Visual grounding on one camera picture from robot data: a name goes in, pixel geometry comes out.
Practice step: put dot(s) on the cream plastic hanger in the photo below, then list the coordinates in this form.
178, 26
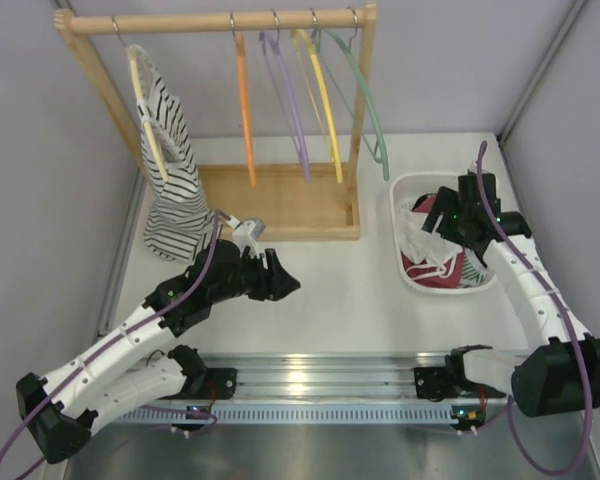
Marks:
146, 124

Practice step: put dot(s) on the purple plastic hanger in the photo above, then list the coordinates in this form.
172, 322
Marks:
289, 107

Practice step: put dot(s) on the wooden clothes rack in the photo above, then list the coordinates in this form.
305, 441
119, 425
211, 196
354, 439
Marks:
294, 211

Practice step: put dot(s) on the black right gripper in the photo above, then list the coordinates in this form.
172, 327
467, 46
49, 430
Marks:
448, 201

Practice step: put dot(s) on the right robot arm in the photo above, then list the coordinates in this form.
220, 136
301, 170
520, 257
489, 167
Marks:
561, 373

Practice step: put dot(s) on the green plastic hanger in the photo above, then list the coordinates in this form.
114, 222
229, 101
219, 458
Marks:
378, 150

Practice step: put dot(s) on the black white striped tank top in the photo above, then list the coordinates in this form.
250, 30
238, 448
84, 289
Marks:
179, 221

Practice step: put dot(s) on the orange plastic hanger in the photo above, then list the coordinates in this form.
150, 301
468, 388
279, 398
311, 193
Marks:
246, 113

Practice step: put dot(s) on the yellow plastic hanger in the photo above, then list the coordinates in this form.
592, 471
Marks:
324, 115

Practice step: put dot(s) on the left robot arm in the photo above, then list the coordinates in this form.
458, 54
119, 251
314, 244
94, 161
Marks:
140, 361

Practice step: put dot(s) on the white perforated laundry basket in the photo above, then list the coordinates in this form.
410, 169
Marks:
427, 263

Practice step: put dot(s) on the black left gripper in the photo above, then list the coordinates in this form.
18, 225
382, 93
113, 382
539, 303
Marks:
268, 275

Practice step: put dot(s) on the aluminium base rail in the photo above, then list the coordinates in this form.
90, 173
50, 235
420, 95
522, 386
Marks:
316, 378

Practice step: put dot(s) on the red garment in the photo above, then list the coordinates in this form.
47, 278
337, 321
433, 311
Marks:
430, 280

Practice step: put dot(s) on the grey slotted cable duct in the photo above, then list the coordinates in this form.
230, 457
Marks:
321, 414

